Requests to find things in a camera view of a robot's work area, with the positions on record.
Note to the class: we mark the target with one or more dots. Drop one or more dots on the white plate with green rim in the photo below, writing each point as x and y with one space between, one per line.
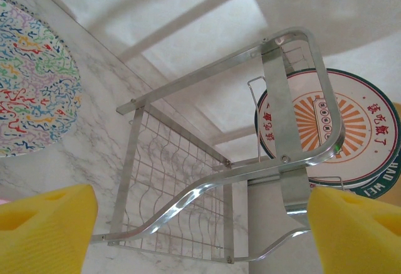
376 186

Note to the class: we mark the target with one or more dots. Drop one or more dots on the plate with colourful squiggles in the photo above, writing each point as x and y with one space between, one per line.
31 82

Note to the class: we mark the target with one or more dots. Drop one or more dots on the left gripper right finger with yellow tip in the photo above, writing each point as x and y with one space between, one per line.
360 239

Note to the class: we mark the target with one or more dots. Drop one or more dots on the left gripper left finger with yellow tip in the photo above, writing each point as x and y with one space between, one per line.
47 239

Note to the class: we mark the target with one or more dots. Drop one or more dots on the white plate with orange sunburst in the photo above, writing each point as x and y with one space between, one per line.
360 136

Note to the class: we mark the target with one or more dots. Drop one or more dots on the stainless steel dish rack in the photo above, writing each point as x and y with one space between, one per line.
279 98

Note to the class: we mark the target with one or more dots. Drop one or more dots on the pink plate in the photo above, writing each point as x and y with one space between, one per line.
2 200

